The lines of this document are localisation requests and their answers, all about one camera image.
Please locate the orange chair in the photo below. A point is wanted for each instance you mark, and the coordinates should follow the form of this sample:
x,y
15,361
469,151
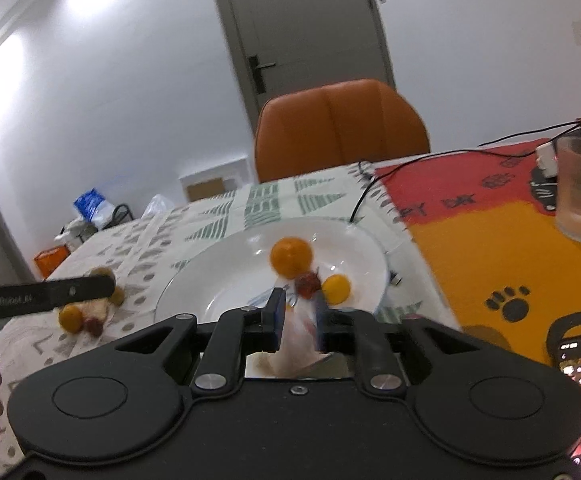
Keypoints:
x,y
340,130

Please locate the large peeled pomelo piece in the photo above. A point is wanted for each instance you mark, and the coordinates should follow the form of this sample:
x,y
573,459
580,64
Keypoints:
x,y
298,345

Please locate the brown-green round fruit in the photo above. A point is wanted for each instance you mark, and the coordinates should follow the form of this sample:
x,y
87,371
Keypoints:
x,y
117,296

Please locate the large orange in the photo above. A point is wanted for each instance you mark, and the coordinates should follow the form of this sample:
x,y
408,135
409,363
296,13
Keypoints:
x,y
291,256

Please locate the small peeled pomelo piece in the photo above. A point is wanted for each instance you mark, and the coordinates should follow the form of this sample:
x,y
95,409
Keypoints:
x,y
99,311

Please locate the white plate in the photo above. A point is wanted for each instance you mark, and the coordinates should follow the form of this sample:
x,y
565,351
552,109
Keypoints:
x,y
230,270

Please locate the white plastic bag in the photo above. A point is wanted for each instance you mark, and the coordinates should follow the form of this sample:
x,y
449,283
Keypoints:
x,y
156,207

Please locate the white charger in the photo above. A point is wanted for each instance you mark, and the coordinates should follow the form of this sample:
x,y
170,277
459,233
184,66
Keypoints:
x,y
546,157

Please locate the small red fruit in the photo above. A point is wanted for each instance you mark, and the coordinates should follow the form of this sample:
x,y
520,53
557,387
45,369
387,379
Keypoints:
x,y
93,327
308,284

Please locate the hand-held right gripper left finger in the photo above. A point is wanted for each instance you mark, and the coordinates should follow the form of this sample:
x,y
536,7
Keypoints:
x,y
274,320

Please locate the orange box on floor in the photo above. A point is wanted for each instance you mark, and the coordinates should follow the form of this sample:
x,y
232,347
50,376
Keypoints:
x,y
50,261

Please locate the red orange printed mat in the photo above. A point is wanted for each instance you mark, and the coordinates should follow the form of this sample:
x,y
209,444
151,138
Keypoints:
x,y
470,260

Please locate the small orange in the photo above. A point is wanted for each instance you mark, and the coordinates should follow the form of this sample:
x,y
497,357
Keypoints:
x,y
336,288
71,318

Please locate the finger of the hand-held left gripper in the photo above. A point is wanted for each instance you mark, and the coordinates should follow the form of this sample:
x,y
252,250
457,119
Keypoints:
x,y
83,290

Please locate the blue plastic bag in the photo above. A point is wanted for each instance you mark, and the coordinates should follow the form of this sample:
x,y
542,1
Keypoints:
x,y
90,206

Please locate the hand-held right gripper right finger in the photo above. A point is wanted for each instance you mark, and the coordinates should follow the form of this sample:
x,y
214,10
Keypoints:
x,y
323,325

